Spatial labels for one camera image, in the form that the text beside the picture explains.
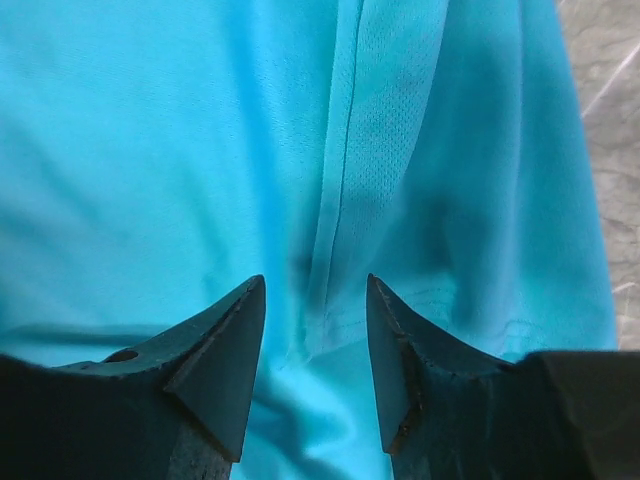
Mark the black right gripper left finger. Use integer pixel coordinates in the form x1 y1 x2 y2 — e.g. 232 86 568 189
1 275 266 480

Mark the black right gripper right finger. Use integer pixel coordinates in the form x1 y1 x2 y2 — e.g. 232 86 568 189
366 276 639 480

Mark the teal t shirt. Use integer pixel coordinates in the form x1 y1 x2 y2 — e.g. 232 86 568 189
1 0 617 479

